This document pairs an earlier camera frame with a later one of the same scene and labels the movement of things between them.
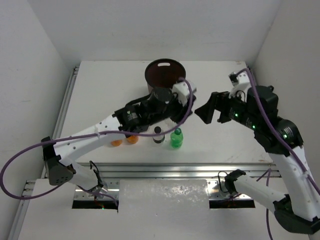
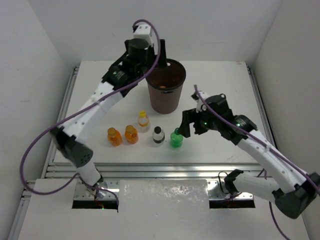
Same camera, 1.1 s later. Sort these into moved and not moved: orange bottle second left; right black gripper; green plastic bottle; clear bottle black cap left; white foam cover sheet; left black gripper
Moved: right black gripper; left black gripper
Not moved: white foam cover sheet; green plastic bottle; orange bottle second left; clear bottle black cap left
